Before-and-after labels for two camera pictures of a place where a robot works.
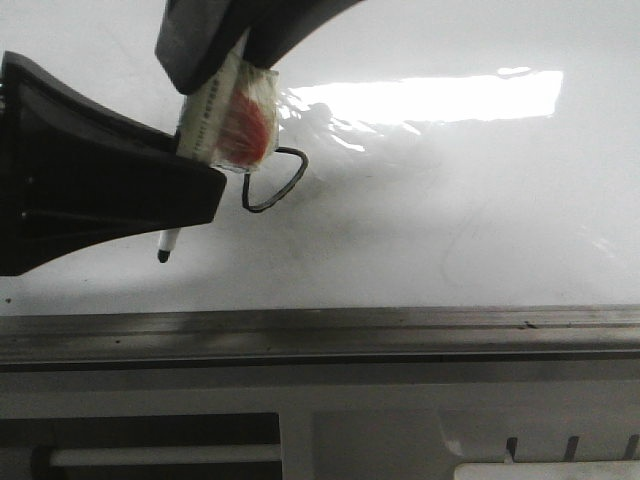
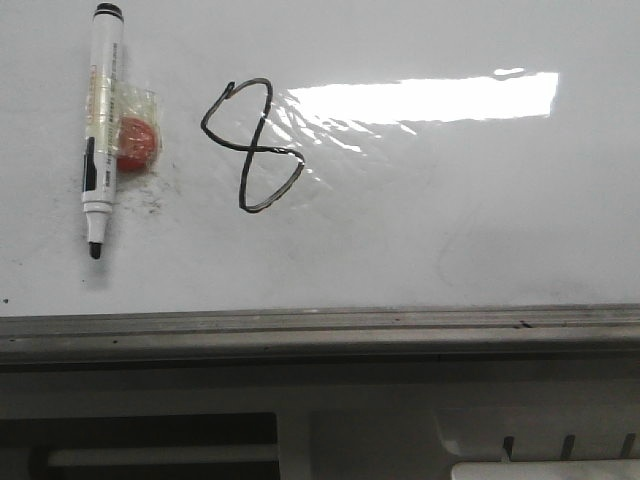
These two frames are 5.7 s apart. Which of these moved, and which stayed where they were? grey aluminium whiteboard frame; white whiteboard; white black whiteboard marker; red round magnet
Moved: red round magnet; white black whiteboard marker
Stayed: grey aluminium whiteboard frame; white whiteboard
